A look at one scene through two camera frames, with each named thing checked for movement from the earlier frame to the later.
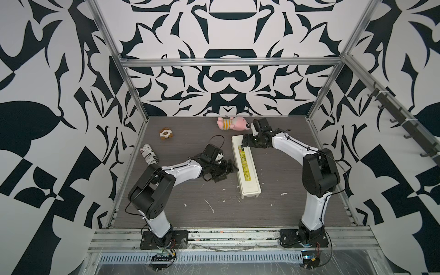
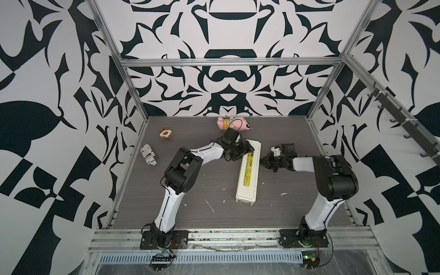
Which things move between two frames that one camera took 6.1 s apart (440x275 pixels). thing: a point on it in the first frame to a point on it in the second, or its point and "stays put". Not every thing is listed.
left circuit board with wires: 158,262 stays put
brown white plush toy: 165,133 stays put
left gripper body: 220,169 to 239,151
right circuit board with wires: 311,259 stays put
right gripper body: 254,140 to 274,162
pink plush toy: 237,123 stays put
